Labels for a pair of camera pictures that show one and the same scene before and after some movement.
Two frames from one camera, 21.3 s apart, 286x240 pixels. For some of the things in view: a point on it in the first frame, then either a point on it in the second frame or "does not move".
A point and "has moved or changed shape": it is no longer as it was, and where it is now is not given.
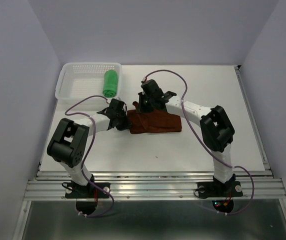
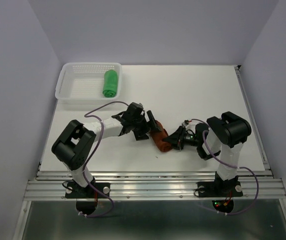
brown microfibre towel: [158, 121] has moved or changed shape
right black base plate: [219, 189] does not move
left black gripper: [126, 125] to [140, 135]
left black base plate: [90, 191] does not move
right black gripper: [143, 110] to [176, 138]
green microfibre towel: [110, 83] does not move
